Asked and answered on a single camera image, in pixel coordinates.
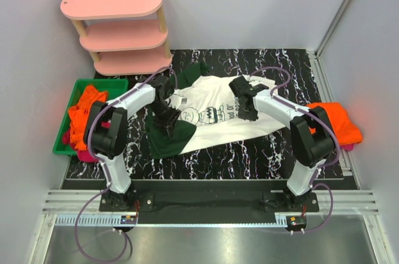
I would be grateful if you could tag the orange folded t-shirt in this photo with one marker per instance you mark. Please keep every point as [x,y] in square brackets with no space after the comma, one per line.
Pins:
[345,130]

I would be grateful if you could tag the pink three-tier wooden shelf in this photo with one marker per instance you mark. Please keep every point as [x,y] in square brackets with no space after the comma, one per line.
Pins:
[123,37]

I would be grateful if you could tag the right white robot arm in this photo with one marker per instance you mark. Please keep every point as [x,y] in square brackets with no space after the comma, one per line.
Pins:
[313,140]

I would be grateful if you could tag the magenta t-shirt in bin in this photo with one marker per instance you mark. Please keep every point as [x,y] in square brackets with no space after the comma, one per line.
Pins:
[83,155]

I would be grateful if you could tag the orange t-shirt in bin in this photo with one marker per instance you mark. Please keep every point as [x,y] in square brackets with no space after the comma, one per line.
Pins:
[79,114]

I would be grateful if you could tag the aluminium corner frame post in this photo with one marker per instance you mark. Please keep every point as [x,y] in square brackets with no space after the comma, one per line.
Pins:
[338,16]

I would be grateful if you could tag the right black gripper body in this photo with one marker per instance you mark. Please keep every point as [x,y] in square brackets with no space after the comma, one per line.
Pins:
[247,111]

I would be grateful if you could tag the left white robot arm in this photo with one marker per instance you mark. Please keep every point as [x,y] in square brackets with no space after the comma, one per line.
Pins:
[106,128]

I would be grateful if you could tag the green plastic bin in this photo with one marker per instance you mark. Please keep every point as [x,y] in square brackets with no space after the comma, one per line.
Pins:
[114,87]

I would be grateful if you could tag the white and green t-shirt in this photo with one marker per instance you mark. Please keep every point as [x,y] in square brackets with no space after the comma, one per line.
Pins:
[209,116]

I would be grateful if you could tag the magenta folded t-shirt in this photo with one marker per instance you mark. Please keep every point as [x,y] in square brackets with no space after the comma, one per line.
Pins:
[347,147]

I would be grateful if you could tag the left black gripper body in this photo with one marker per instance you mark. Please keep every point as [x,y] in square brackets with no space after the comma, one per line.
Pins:
[166,117]

